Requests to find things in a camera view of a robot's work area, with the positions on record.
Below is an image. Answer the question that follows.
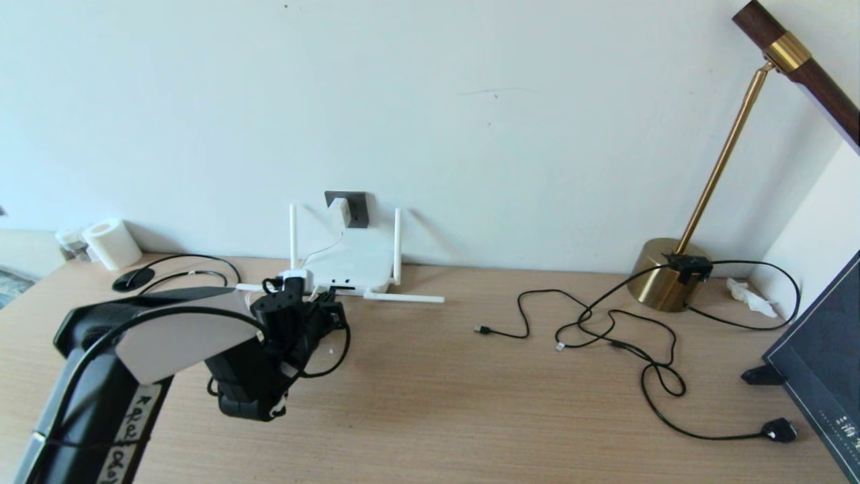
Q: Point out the white toilet paper roll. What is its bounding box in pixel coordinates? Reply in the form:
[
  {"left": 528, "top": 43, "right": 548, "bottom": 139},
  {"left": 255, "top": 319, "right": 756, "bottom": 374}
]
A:
[{"left": 83, "top": 218, "right": 143, "bottom": 271}]

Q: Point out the black box on lamp base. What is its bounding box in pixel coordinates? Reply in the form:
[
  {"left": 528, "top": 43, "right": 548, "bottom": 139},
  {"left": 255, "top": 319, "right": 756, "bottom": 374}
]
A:
[{"left": 663, "top": 252, "right": 715, "bottom": 286}]

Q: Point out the grey wall socket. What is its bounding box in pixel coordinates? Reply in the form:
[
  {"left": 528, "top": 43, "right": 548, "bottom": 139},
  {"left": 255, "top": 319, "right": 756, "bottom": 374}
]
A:
[{"left": 325, "top": 191, "right": 370, "bottom": 229}]

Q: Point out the small clear jar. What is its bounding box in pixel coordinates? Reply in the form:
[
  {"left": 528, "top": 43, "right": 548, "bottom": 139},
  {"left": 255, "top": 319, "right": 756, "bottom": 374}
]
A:
[{"left": 55, "top": 228, "right": 91, "bottom": 263}]

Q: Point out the crumpled white tissue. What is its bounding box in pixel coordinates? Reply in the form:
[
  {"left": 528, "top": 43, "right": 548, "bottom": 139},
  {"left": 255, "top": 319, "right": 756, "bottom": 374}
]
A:
[{"left": 726, "top": 276, "right": 781, "bottom": 319}]

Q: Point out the dark framed board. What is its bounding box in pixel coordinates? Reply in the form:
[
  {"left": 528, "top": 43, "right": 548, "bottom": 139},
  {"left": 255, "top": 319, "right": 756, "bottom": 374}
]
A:
[{"left": 764, "top": 251, "right": 860, "bottom": 484}]

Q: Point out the black desk cable grommet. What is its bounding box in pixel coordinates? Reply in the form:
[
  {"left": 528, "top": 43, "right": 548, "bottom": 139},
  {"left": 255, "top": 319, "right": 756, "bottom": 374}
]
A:
[{"left": 112, "top": 268, "right": 156, "bottom": 293}]

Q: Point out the short black lamp cable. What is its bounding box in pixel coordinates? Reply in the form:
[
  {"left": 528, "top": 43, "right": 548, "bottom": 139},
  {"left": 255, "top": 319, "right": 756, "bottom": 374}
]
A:
[{"left": 685, "top": 260, "right": 803, "bottom": 331}]

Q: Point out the black lamp cord with plug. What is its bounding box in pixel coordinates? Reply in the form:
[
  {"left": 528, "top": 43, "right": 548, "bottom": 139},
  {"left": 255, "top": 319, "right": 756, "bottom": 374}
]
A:
[{"left": 555, "top": 263, "right": 800, "bottom": 444}]

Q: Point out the black USB cable white tip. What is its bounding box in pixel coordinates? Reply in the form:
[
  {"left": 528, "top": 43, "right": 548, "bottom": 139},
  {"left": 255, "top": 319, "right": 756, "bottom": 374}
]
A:
[{"left": 474, "top": 288, "right": 617, "bottom": 353}]

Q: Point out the black ethernet cable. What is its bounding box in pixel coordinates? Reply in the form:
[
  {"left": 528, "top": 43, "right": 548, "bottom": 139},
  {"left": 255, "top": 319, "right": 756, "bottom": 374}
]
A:
[{"left": 126, "top": 254, "right": 337, "bottom": 296}]

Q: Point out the white power adapter with cord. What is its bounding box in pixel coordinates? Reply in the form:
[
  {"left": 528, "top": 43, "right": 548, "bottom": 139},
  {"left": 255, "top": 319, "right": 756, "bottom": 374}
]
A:
[{"left": 299, "top": 196, "right": 354, "bottom": 270}]

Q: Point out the black board stand foot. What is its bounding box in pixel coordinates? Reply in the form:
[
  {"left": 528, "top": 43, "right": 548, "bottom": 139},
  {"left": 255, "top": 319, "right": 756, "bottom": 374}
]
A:
[{"left": 740, "top": 364, "right": 787, "bottom": 387}]

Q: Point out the brass desk lamp wooden head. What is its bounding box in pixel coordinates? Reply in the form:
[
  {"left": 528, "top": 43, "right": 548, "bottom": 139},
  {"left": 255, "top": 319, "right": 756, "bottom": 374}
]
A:
[{"left": 628, "top": 0, "right": 860, "bottom": 313}]

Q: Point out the white router with antennas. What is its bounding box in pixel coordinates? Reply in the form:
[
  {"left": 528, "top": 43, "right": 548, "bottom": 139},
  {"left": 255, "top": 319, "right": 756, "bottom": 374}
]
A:
[{"left": 235, "top": 204, "right": 445, "bottom": 303}]

